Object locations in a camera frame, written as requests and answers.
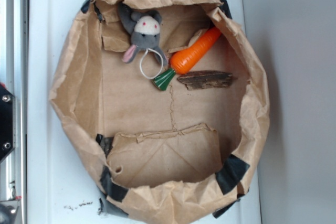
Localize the gray plush mouse toy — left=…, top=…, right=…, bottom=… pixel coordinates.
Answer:
left=117, top=2, right=168, bottom=69

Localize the orange plastic toy carrot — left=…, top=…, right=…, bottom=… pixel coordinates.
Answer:
left=152, top=27, right=222, bottom=91

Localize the brown bark wood piece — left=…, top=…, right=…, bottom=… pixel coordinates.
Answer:
left=177, top=70, right=235, bottom=90

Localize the brown paper bag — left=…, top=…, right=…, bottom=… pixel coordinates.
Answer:
left=49, top=0, right=269, bottom=223

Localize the white plastic tray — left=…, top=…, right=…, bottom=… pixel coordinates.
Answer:
left=26, top=0, right=263, bottom=224

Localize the black mounting plate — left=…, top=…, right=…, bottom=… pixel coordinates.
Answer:
left=0, top=82, right=15, bottom=163

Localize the aluminium frame rail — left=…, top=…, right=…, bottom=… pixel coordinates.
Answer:
left=1, top=0, right=29, bottom=223

